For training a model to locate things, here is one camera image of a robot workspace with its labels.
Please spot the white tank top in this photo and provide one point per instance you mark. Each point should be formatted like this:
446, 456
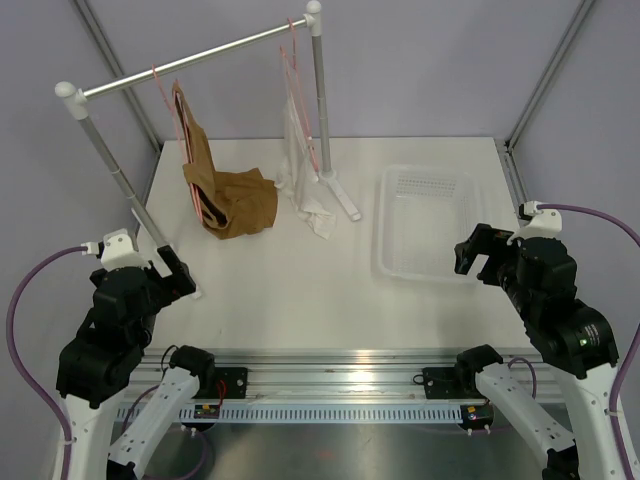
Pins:
297, 179

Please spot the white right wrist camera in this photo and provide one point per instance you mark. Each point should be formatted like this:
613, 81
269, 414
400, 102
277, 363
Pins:
537, 222

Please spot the brown tank top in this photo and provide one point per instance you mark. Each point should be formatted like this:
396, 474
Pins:
227, 204

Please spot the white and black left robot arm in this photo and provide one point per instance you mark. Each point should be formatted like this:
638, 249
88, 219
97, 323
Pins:
95, 369

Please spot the pink wire hanger with white top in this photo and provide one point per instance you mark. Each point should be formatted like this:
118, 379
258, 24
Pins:
295, 89

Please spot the clear plastic basket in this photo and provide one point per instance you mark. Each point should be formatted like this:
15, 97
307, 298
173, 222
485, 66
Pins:
424, 212

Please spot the aluminium mounting rail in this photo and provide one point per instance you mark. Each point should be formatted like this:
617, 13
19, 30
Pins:
353, 376

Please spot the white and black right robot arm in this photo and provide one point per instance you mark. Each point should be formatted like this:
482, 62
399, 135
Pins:
575, 340

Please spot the silver white clothes rack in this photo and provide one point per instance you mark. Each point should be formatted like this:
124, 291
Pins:
76, 102

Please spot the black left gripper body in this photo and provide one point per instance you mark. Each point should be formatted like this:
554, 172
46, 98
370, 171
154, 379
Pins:
161, 290

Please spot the white slotted cable duct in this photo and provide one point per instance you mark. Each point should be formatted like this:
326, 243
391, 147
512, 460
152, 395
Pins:
243, 413

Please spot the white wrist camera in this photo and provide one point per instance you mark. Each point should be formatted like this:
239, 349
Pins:
117, 250
537, 222

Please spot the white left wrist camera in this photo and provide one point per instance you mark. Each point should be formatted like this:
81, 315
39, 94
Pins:
117, 250

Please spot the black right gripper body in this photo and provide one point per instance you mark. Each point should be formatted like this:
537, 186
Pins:
501, 255

